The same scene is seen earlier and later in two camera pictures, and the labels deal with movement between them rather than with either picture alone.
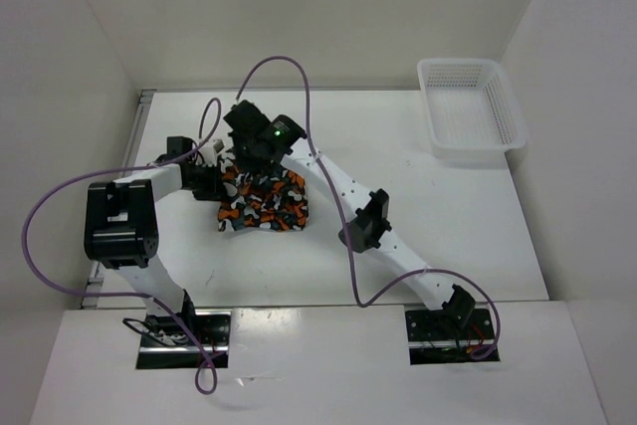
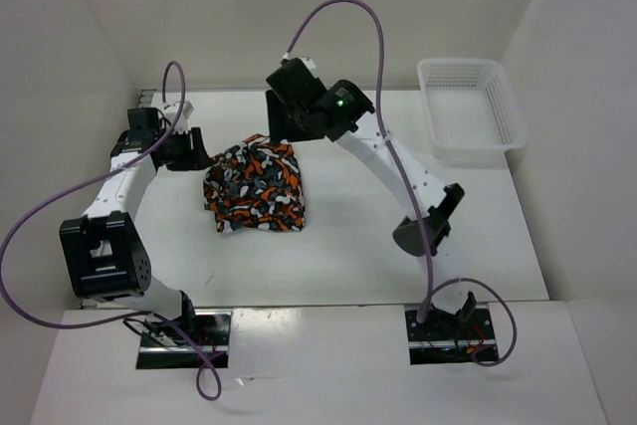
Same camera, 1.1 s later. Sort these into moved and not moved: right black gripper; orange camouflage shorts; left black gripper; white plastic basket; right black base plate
Moved: right black gripper; left black gripper
Not moved: right black base plate; white plastic basket; orange camouflage shorts
